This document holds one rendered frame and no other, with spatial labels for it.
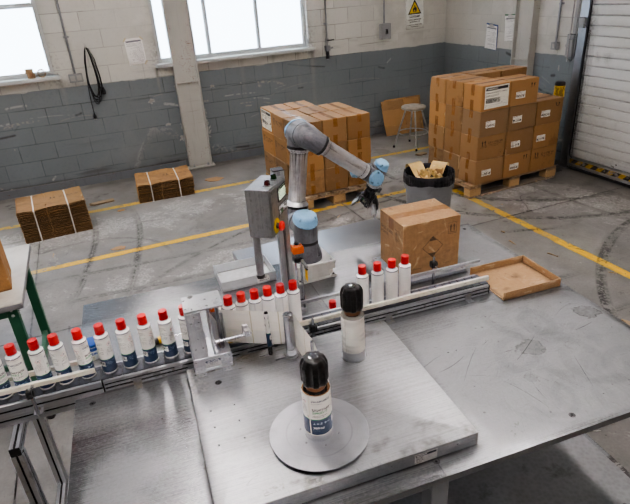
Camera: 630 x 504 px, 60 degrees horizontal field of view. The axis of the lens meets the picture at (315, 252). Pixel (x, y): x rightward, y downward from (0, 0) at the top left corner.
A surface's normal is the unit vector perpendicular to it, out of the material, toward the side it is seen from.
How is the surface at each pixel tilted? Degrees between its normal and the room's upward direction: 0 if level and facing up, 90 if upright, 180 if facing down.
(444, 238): 90
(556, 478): 0
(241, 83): 90
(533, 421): 0
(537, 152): 89
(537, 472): 1
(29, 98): 90
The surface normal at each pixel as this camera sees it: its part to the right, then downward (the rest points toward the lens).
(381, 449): -0.07, -0.89
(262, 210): -0.27, 0.44
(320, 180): 0.44, 0.37
